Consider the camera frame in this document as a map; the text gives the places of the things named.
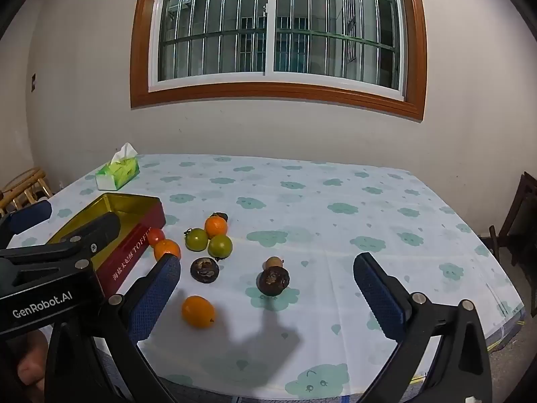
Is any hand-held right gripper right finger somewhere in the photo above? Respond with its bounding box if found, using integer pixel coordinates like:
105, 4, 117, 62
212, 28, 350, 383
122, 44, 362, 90
353, 252, 492, 403

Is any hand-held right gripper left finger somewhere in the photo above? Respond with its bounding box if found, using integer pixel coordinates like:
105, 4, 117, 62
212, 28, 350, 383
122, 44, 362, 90
44, 254, 182, 403

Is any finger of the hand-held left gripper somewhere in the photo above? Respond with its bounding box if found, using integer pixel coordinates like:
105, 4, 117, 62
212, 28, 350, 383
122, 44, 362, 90
0, 200, 53, 241
0, 211, 122, 278

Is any red and gold tin box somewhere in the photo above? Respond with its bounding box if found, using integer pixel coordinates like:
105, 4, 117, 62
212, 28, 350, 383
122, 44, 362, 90
44, 192, 167, 297

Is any orange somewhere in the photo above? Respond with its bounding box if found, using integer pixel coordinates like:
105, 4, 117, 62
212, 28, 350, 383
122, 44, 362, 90
182, 296, 216, 329
204, 216, 228, 238
154, 239, 182, 262

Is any dark brown round fruit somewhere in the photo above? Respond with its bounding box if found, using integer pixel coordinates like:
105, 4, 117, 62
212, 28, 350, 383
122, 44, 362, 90
257, 267, 290, 297
190, 258, 219, 283

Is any green tomato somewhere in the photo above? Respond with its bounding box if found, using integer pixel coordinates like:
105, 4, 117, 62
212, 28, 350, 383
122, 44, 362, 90
185, 228, 209, 253

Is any person's left hand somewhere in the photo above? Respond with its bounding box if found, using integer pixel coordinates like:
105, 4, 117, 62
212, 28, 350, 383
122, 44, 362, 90
17, 331, 49, 403

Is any green tissue box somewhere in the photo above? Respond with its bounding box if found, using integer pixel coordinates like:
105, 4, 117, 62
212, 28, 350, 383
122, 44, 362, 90
95, 143, 140, 191

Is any green round fruit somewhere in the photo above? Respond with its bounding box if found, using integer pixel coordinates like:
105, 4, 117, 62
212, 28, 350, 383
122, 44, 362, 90
208, 234, 233, 260

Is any cloud print tablecloth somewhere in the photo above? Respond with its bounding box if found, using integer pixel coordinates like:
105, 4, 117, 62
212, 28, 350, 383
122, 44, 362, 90
6, 154, 527, 403

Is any dark wooden chair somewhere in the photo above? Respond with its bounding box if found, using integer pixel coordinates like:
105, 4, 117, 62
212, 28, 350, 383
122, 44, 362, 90
489, 171, 537, 318

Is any wood framed barred window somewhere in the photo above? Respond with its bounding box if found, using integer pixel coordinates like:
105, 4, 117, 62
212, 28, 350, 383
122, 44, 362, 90
130, 0, 428, 120

